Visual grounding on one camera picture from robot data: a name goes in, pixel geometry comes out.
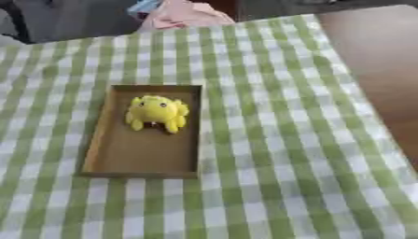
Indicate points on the brown cardboard box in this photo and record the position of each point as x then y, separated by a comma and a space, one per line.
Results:
141, 155

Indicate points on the yellow soft toy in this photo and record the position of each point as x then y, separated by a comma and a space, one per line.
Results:
155, 112

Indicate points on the pink cloth bundle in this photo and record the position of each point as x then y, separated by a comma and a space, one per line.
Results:
182, 15

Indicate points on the black chair leg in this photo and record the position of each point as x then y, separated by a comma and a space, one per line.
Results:
16, 20

